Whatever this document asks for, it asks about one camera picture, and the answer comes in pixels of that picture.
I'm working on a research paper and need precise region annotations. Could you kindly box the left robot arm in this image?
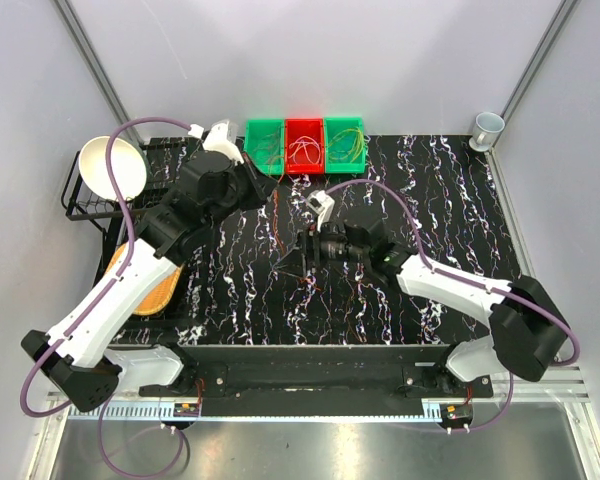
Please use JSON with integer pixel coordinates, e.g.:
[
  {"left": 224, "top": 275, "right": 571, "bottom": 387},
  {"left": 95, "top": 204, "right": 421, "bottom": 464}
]
[{"left": 21, "top": 151, "right": 277, "bottom": 412}]

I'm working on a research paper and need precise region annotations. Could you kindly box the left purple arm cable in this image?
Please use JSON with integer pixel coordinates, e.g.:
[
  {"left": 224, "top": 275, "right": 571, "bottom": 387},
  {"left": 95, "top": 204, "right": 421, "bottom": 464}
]
[{"left": 19, "top": 116, "right": 206, "bottom": 476}]

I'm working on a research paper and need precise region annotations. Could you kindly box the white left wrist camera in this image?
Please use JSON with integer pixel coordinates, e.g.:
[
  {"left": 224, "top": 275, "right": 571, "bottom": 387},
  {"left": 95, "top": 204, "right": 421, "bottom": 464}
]
[{"left": 188, "top": 119, "right": 244, "bottom": 164}]

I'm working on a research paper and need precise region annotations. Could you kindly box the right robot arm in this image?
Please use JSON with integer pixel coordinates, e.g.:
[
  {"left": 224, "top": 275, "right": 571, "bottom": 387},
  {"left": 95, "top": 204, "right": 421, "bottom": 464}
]
[{"left": 274, "top": 221, "right": 568, "bottom": 397}]

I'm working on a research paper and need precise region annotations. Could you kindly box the white bowl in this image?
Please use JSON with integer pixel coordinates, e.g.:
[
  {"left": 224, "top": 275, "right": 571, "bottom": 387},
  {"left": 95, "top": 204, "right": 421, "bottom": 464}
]
[{"left": 78, "top": 136, "right": 147, "bottom": 201}]

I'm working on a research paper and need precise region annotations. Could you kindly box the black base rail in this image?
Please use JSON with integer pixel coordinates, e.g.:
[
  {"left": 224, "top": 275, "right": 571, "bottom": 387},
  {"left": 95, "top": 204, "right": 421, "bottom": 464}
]
[{"left": 139, "top": 345, "right": 493, "bottom": 421}]

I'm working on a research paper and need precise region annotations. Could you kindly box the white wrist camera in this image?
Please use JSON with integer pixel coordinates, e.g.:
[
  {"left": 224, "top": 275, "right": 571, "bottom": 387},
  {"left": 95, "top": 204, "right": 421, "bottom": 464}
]
[
  {"left": 188, "top": 119, "right": 244, "bottom": 164},
  {"left": 306, "top": 190, "right": 335, "bottom": 232}
]

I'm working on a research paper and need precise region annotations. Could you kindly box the green plastic bin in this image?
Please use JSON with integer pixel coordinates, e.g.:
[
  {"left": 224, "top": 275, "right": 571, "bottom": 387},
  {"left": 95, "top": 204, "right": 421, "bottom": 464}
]
[
  {"left": 323, "top": 117, "right": 367, "bottom": 175},
  {"left": 244, "top": 119, "right": 285, "bottom": 176}
]

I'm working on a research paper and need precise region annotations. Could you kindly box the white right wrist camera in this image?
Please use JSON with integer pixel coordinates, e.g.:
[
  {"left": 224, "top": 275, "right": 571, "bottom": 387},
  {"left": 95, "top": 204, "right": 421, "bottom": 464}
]
[{"left": 306, "top": 190, "right": 335, "bottom": 232}]

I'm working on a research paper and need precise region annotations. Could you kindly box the yellow cable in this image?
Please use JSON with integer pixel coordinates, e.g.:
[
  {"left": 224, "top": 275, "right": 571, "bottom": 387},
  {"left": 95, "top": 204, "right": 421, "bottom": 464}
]
[{"left": 327, "top": 124, "right": 366, "bottom": 162}]

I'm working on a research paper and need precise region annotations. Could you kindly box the white cable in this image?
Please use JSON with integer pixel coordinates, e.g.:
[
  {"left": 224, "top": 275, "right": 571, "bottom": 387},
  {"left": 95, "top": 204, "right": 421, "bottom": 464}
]
[{"left": 287, "top": 134, "right": 326, "bottom": 167}]

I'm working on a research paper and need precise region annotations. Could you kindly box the red plastic bin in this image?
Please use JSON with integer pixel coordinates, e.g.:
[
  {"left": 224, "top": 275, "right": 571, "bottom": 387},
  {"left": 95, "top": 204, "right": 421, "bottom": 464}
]
[{"left": 284, "top": 118, "right": 325, "bottom": 175}]

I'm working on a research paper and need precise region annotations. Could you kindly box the orange cable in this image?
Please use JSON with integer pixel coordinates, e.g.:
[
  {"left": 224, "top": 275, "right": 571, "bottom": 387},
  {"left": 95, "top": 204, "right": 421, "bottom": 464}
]
[{"left": 264, "top": 154, "right": 326, "bottom": 296}]

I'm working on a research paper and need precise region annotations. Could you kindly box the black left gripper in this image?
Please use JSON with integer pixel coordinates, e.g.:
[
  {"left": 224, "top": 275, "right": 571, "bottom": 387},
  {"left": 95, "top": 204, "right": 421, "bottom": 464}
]
[{"left": 205, "top": 151, "right": 279, "bottom": 229}]

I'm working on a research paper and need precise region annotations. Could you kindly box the white mug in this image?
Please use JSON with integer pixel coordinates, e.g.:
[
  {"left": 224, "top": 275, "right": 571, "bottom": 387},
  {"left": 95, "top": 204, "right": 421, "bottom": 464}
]
[{"left": 469, "top": 112, "right": 505, "bottom": 152}]

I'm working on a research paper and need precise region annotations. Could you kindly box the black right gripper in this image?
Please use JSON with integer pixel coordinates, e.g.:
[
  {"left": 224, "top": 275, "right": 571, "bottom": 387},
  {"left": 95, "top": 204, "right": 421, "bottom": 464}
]
[{"left": 273, "top": 216, "right": 368, "bottom": 280}]

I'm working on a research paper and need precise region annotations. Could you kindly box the left green plastic bin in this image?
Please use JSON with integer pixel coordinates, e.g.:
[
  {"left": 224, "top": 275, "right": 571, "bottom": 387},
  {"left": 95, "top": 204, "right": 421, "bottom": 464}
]
[{"left": 244, "top": 119, "right": 285, "bottom": 176}]

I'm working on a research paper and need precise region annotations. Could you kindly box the black wire dish rack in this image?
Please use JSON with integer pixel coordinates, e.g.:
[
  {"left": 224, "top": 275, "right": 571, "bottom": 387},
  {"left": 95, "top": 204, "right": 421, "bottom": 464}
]
[{"left": 60, "top": 139, "right": 219, "bottom": 331}]

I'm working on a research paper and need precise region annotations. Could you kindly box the right green plastic bin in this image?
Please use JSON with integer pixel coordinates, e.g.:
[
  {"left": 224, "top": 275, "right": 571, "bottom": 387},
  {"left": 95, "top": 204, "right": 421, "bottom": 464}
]
[{"left": 323, "top": 117, "right": 367, "bottom": 175}]

